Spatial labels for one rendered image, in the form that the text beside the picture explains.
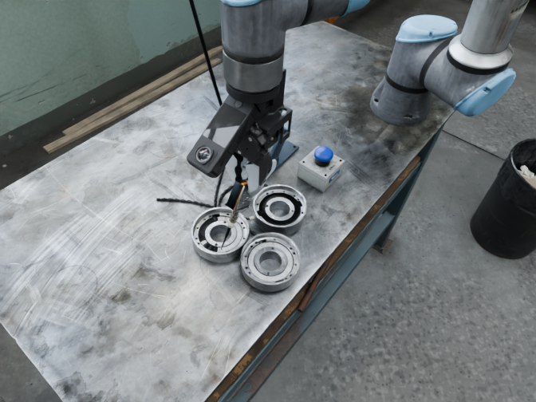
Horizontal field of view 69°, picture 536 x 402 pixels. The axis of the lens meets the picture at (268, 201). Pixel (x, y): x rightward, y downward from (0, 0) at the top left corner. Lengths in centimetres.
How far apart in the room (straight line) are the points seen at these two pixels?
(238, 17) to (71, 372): 55
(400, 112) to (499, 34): 29
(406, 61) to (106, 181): 71
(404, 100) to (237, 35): 62
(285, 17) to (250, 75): 7
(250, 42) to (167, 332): 46
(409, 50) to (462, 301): 111
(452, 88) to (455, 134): 156
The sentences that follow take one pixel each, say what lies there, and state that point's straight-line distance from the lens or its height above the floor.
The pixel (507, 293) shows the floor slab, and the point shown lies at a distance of 189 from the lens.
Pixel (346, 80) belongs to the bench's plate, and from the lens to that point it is 116.
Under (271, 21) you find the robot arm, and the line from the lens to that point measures 45.
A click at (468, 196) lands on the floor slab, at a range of 214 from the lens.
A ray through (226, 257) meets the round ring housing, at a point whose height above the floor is 83.
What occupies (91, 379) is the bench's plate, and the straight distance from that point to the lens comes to 69.
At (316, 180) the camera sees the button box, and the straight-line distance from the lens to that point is 82.
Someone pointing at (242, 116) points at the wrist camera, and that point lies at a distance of 52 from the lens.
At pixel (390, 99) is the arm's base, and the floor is 86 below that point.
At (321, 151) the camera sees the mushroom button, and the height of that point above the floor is 87.
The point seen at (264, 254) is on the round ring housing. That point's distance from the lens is 71.
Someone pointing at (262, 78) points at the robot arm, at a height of 116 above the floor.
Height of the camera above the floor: 142
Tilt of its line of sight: 51 degrees down
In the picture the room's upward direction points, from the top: 3 degrees clockwise
